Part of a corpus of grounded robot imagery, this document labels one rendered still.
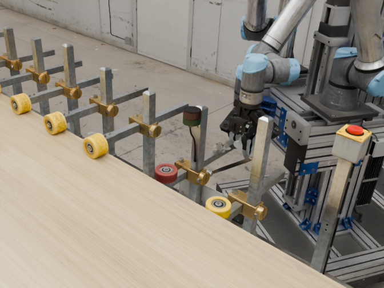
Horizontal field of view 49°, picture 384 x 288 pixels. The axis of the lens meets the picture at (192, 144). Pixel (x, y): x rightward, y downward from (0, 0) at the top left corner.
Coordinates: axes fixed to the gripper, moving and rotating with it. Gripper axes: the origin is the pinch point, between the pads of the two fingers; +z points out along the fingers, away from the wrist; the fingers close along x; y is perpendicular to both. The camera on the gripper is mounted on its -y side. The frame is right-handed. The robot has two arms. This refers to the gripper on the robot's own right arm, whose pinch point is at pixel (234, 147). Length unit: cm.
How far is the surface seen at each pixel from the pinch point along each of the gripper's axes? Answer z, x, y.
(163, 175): -7.9, -1.9, -45.6
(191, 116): -28.9, -5.6, -37.2
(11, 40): -24, 119, -30
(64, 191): -8, 14, -74
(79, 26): 71, 429, 233
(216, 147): -4.7, 0.3, -12.8
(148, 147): -4.7, 19.4, -31.7
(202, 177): -3.6, -8.2, -31.9
